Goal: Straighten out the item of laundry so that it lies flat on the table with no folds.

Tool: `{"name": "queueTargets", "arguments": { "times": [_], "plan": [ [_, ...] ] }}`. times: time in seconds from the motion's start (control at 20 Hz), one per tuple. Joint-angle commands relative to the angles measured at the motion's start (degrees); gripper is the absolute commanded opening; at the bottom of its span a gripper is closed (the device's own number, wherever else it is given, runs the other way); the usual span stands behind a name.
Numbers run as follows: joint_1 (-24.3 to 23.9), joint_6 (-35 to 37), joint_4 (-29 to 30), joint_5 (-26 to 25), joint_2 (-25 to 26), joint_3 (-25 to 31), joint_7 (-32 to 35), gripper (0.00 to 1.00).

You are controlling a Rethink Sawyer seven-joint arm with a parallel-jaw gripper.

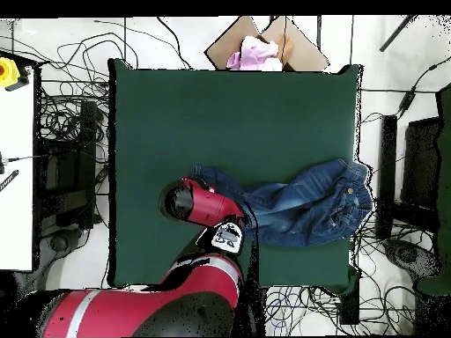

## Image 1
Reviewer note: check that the blue denim jeans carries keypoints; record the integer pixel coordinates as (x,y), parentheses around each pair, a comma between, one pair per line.
(299,211)

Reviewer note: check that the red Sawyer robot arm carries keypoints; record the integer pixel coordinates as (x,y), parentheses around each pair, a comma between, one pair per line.
(141,310)

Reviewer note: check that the dark green table cloth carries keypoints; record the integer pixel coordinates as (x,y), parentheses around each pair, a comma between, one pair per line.
(211,123)

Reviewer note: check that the black equipment rack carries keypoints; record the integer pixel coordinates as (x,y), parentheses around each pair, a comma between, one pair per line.
(88,141)

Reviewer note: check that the brown cardboard box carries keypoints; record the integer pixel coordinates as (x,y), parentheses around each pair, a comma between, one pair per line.
(225,45)

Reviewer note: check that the pink cloth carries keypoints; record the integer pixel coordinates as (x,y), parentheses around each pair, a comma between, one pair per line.
(253,52)

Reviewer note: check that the white table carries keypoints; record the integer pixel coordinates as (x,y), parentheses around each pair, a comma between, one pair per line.
(16,211)

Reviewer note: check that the black stand beside table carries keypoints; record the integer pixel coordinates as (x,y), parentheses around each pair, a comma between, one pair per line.
(348,310)

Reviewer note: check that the yellow emergency stop button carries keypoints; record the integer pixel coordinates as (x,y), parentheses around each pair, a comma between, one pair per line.
(8,72)

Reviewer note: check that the black rod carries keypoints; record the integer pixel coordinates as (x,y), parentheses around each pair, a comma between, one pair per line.
(394,34)

